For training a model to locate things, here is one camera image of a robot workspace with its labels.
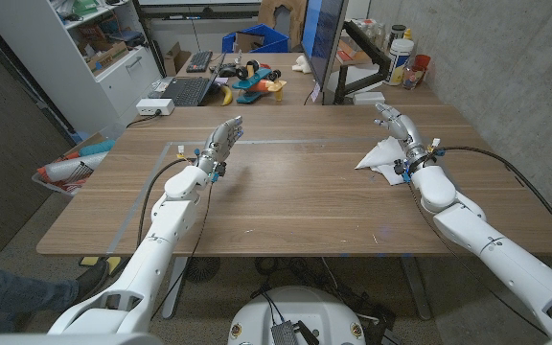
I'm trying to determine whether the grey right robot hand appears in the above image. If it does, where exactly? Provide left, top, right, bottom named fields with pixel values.
left=373, top=103, right=430, bottom=163

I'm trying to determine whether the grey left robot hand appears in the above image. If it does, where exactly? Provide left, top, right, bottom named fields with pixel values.
left=194, top=115, right=244, bottom=176

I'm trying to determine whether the white flat box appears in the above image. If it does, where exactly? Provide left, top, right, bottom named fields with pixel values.
left=352, top=90, right=386, bottom=106

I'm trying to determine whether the clear glass jar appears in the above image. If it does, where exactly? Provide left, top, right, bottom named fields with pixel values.
left=402, top=64, right=425, bottom=91

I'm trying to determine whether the black laptop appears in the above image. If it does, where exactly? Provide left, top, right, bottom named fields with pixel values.
left=160, top=50, right=229, bottom=107

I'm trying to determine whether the white labelled canister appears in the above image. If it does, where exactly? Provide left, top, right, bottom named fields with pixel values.
left=383, top=37, right=415, bottom=87

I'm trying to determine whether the red cup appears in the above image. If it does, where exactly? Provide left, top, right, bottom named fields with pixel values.
left=412, top=53, right=432, bottom=78

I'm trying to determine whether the orange teal toy plane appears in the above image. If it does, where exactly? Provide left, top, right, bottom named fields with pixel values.
left=231, top=59, right=288, bottom=104

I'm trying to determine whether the white power box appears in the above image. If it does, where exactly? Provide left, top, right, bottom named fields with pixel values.
left=135, top=97, right=175, bottom=117

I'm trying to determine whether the black keyboard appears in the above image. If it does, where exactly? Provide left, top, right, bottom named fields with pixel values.
left=185, top=50, right=214, bottom=74

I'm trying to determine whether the open cardboard box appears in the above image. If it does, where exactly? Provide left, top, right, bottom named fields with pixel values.
left=162, top=41, right=193, bottom=77

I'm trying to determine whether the blue plastic bin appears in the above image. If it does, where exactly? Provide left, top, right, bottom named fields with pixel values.
left=221, top=22, right=290, bottom=54

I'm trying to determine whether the white storage cabinet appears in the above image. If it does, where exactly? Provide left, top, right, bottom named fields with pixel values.
left=0, top=0, right=165, bottom=138

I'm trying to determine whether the flat computer monitor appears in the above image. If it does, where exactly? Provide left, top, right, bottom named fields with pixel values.
left=300, top=0, right=349, bottom=93

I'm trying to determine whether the teal roll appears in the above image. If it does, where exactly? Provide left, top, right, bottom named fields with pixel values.
left=78, top=138, right=116, bottom=158

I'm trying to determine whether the black framed whiteboard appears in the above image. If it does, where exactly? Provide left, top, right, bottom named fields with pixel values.
left=134, top=0, right=263, bottom=21

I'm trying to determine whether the cardboard box with print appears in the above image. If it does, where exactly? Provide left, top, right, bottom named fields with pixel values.
left=86, top=40, right=129, bottom=73

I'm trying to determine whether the brown cardboard sheet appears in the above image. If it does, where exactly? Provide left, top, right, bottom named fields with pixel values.
left=258, top=0, right=309, bottom=49

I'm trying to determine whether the white wrapped roll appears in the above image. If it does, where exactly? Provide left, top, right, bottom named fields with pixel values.
left=40, top=150, right=109, bottom=183

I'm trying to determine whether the grey table leg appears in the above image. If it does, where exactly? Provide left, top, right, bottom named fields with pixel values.
left=160, top=256, right=189, bottom=320
left=400, top=256, right=433, bottom=321

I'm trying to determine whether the clear plastic storage bin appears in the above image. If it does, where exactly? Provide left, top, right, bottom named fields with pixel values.
left=31, top=131, right=117, bottom=197

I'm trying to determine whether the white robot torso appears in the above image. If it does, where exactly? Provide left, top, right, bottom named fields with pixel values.
left=227, top=286, right=367, bottom=345

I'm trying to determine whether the black shoe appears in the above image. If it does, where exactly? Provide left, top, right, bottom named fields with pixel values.
left=75, top=258, right=110, bottom=304

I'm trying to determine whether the person's leg in jeans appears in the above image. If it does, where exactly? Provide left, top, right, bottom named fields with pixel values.
left=0, top=260, right=80, bottom=334

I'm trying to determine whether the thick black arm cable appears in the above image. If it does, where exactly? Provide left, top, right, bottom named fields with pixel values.
left=136, top=157, right=196, bottom=248
left=431, top=146, right=552, bottom=253

